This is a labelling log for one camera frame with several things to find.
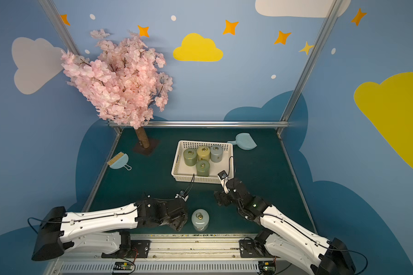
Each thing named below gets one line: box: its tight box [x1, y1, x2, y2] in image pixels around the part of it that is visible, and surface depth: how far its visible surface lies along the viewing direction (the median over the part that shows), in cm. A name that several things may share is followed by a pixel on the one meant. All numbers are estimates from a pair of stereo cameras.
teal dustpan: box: [227, 132, 257, 151], surface depth 117 cm
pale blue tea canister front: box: [191, 208, 210, 233], surface depth 77 cm
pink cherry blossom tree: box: [60, 29, 174, 149], surface depth 73 cm
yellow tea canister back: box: [196, 146, 211, 161], surface depth 101 cm
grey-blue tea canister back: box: [209, 144, 224, 163], surface depth 103 cm
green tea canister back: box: [182, 148, 198, 167], surface depth 101 cm
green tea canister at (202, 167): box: [195, 159, 211, 178], surface depth 95 cm
